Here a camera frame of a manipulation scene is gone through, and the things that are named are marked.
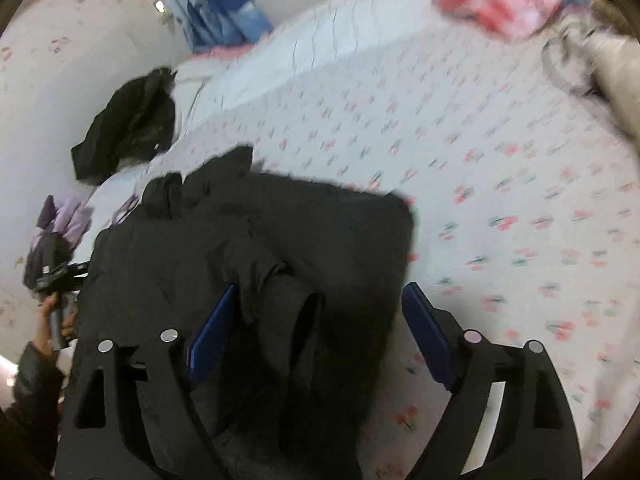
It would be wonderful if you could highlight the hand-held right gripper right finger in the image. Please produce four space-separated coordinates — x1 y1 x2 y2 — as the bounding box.
401 282 585 480

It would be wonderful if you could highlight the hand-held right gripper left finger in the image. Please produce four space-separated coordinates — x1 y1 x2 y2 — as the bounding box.
54 284 239 480

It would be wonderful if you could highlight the black puffer jacket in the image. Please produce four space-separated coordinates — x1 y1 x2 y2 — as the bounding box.
75 146 416 480

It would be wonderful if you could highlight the person's left forearm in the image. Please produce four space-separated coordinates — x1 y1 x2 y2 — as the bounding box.
0 342 66 480

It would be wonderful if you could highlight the person's left hand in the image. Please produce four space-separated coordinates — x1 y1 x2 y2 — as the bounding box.
34 295 80 358

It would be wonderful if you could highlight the purple patchwork cloth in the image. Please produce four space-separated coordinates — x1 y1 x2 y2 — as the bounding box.
25 195 96 291

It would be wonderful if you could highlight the bed with cherry print sheet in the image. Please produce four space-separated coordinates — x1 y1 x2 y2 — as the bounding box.
0 0 640 480

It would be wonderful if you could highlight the black shiny hooded jacket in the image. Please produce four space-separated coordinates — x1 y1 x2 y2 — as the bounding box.
71 66 178 180

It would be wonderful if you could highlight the plain pink cloth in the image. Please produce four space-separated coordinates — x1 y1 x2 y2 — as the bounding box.
192 45 253 61

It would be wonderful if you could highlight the white striped duvet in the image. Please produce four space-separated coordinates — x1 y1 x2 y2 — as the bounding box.
172 0 436 111

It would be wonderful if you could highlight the blue cartoon curtain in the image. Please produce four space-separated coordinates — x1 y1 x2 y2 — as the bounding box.
162 0 275 53

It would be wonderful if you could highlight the beige quilted garment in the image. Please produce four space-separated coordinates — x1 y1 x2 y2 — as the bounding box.
585 30 640 141

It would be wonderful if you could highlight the black cable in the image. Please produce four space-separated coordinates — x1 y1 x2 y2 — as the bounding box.
542 25 606 96

